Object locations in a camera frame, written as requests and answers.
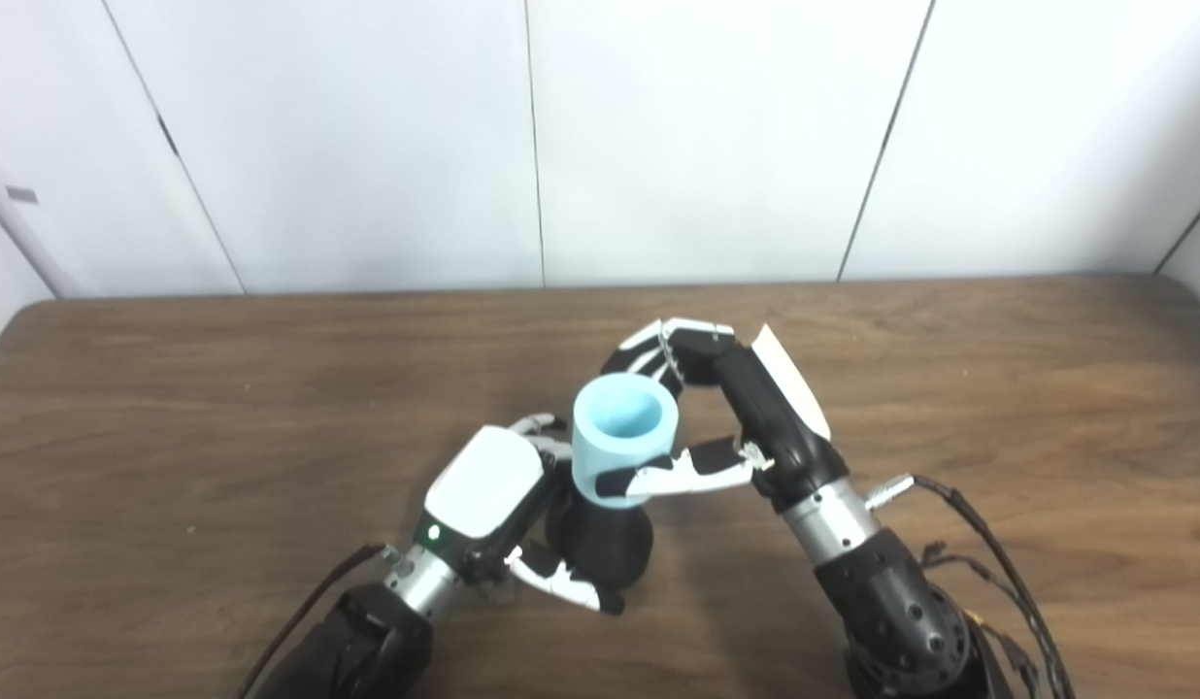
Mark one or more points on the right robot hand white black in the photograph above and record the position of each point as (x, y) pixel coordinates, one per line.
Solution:
(770, 427)

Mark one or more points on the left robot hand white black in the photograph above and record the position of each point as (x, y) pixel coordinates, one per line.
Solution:
(483, 485)

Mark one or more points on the black nozzle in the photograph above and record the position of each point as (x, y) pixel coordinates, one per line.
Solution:
(605, 544)

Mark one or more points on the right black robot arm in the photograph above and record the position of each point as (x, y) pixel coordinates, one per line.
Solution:
(882, 592)

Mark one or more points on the black panel hinge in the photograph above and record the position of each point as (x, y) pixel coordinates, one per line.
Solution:
(168, 136)

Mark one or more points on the small grey wall tag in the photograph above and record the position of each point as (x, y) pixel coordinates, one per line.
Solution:
(21, 194)

